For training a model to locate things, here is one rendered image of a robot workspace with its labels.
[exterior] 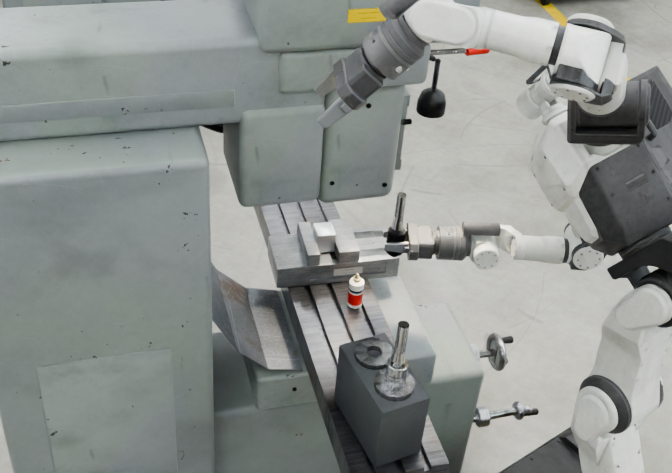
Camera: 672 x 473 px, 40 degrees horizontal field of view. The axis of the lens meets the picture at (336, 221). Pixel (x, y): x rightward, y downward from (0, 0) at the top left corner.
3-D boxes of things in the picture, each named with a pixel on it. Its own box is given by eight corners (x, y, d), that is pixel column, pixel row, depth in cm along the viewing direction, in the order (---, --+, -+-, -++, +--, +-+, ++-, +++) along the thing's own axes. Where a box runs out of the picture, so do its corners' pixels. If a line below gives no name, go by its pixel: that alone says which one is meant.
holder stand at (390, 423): (377, 385, 227) (385, 327, 214) (420, 452, 211) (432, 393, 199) (333, 399, 222) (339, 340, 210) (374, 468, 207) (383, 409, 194)
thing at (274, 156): (296, 146, 230) (301, 53, 215) (320, 203, 212) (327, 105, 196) (221, 153, 226) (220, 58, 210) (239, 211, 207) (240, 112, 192)
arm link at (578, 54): (483, 55, 148) (602, 85, 145) (500, -5, 149) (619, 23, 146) (481, 72, 159) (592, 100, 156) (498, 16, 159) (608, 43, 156)
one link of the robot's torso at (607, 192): (697, 216, 211) (616, 87, 218) (751, 184, 178) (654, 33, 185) (584, 277, 211) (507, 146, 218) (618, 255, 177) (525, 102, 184)
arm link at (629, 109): (639, 115, 167) (637, 132, 180) (641, 67, 168) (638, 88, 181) (573, 114, 170) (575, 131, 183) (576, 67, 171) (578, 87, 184)
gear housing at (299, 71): (393, 36, 218) (398, -3, 212) (427, 86, 200) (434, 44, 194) (255, 44, 210) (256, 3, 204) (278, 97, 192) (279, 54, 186)
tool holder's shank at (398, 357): (399, 369, 195) (405, 332, 189) (387, 362, 197) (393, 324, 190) (408, 361, 197) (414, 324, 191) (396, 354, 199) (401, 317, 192)
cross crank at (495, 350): (498, 350, 290) (505, 323, 283) (513, 377, 282) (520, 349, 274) (451, 357, 287) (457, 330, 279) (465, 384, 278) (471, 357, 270)
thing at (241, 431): (425, 424, 321) (449, 297, 285) (458, 500, 297) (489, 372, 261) (195, 464, 301) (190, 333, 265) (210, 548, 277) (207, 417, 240)
